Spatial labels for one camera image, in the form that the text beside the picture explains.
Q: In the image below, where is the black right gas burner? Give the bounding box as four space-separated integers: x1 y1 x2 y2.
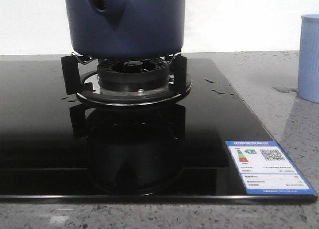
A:
61 53 192 108

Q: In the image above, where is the black glass gas stove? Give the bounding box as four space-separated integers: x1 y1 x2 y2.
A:
0 59 318 204

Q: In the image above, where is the light blue ribbed cup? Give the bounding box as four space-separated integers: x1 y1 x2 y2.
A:
298 13 319 103

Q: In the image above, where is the dark blue saucepan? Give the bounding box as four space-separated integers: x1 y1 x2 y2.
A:
65 0 185 59

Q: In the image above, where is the blue white energy label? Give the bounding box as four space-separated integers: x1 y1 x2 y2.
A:
226 141 316 195

